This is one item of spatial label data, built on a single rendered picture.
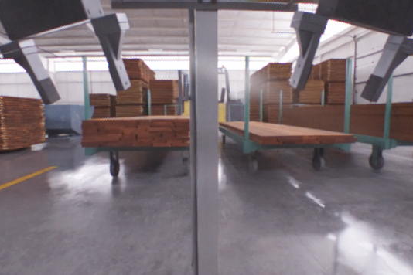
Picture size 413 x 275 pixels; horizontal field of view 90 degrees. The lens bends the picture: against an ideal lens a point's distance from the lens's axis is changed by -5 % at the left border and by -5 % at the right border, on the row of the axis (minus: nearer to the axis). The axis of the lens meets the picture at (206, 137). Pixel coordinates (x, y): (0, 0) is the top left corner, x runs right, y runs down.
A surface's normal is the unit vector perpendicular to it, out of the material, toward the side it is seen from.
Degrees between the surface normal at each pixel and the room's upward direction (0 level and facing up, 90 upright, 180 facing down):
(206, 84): 90
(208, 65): 90
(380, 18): 113
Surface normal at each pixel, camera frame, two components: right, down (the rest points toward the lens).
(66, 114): 0.06, 0.11
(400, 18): 0.06, 0.49
